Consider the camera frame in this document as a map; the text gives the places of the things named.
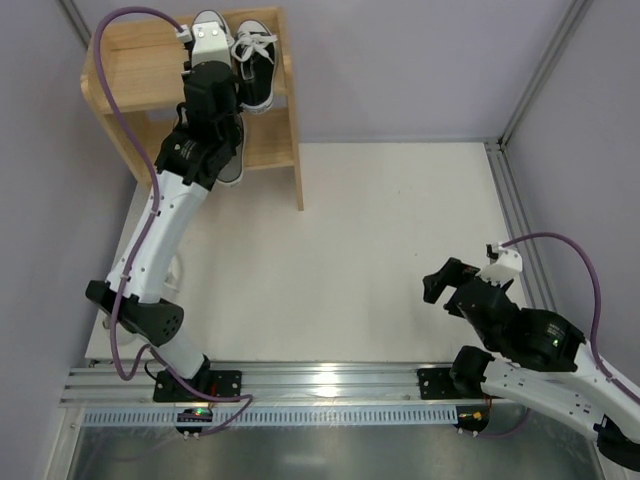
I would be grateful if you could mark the grey slotted cable duct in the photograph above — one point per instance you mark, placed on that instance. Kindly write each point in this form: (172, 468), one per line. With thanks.
(273, 416)

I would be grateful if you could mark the black canvas sneaker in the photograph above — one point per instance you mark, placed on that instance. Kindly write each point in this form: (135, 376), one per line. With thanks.
(255, 52)
(207, 20)

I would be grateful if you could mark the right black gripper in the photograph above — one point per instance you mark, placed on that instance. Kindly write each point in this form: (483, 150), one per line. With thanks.
(461, 292)

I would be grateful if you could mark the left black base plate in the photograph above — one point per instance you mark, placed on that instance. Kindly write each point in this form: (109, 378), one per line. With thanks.
(214, 383)

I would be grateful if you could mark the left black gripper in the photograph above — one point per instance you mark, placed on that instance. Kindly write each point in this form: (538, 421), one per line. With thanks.
(210, 79)

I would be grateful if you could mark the left corner aluminium post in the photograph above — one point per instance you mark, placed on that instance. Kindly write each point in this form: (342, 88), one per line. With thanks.
(75, 21)

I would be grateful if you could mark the wooden two-tier shoe shelf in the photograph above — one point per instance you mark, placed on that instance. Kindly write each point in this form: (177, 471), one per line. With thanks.
(143, 61)

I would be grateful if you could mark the right corner aluminium post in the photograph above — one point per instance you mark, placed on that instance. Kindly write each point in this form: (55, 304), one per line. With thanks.
(559, 41)

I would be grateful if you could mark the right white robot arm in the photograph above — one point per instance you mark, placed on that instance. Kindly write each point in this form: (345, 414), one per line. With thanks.
(533, 357)

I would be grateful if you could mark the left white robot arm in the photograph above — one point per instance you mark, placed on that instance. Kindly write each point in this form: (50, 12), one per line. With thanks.
(204, 148)

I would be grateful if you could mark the grey canvas sneaker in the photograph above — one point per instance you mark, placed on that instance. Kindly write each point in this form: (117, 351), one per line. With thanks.
(232, 174)

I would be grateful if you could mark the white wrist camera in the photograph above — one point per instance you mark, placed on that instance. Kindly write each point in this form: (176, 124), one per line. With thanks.
(197, 56)
(504, 265)

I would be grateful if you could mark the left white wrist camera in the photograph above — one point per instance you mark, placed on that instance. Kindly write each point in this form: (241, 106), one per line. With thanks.
(197, 56)

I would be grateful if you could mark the corner aluminium post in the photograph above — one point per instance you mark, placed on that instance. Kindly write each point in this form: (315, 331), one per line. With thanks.
(559, 41)
(75, 21)

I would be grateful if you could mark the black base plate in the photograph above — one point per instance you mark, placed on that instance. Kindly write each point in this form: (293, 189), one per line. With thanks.
(214, 383)
(435, 383)

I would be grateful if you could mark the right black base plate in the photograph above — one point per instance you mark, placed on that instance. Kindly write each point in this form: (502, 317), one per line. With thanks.
(435, 383)

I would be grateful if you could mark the right aluminium frame rail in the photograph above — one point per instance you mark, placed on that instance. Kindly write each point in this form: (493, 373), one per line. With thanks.
(537, 288)

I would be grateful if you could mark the white sneaker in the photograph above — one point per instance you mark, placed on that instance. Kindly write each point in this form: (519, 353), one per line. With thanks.
(173, 278)

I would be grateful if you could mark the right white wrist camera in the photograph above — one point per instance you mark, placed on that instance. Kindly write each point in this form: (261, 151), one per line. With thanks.
(504, 265)

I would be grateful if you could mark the aluminium mounting rail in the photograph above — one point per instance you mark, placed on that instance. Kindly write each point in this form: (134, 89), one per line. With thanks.
(266, 381)

